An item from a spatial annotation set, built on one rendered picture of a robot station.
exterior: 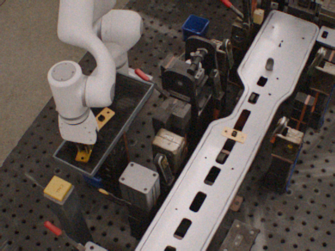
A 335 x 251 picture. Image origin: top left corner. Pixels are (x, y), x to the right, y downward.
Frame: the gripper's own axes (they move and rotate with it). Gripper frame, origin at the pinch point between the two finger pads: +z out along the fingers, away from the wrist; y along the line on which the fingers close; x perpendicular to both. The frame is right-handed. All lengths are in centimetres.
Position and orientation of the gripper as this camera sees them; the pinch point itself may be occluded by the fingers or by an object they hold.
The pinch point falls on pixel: (84, 144)
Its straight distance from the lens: 145.0
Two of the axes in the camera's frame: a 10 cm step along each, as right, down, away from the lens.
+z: 0.3, 5.7, 8.2
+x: 2.1, -8.0, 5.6
